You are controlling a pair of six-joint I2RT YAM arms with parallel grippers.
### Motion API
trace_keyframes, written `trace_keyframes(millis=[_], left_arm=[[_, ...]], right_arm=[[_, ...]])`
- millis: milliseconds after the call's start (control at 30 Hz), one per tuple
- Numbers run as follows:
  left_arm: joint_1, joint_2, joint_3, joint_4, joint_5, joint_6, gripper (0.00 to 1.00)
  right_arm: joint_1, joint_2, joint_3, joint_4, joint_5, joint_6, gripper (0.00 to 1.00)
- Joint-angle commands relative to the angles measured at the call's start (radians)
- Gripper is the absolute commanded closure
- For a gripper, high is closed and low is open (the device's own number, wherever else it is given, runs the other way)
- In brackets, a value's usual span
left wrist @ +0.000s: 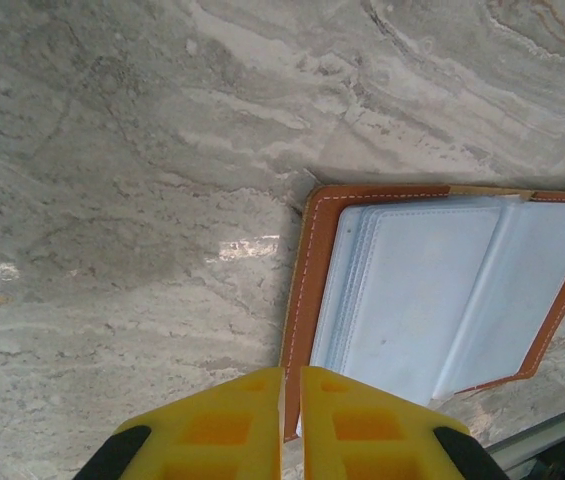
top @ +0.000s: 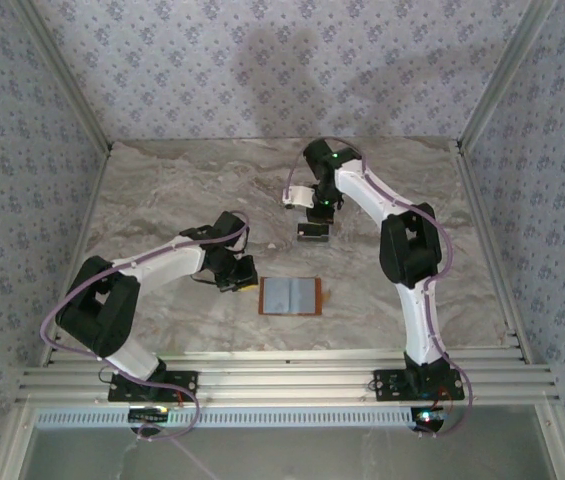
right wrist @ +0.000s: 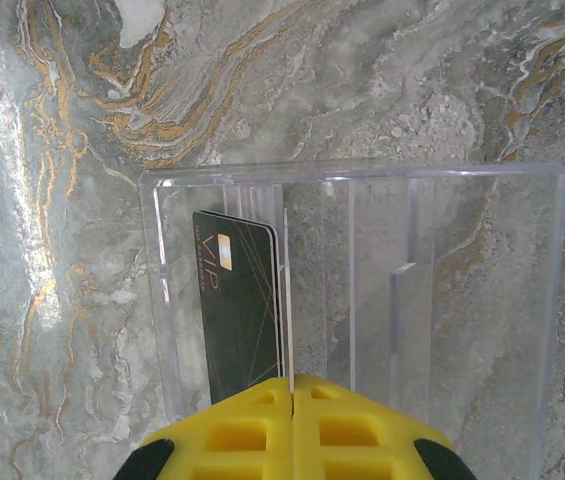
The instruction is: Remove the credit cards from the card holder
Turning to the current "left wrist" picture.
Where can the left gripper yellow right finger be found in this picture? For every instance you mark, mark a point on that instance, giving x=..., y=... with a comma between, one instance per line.
x=362, y=440

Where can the long aluminium mounting rail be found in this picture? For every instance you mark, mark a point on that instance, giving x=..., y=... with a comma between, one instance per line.
x=562, y=430

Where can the brown leather card holder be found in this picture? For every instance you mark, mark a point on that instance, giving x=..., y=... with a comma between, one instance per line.
x=412, y=300

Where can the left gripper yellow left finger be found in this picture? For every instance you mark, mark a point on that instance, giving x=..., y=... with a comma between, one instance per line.
x=212, y=435

